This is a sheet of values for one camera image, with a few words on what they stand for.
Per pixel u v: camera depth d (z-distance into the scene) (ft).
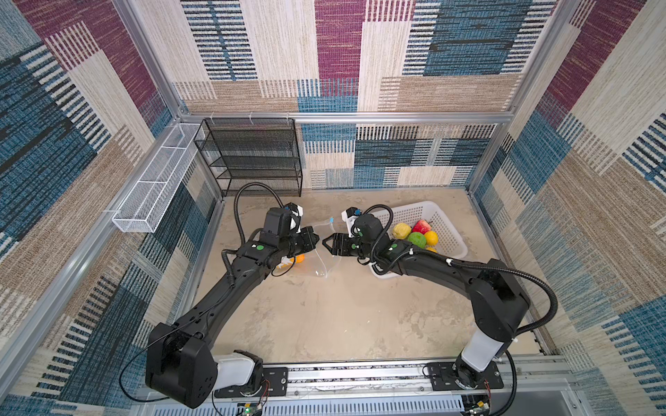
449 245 3.15
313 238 2.59
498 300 1.52
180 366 1.29
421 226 3.35
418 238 3.17
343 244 2.44
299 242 2.32
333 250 2.49
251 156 3.59
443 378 2.39
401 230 3.25
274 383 2.39
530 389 2.39
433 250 3.08
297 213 2.39
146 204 3.01
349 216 2.55
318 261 2.56
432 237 3.26
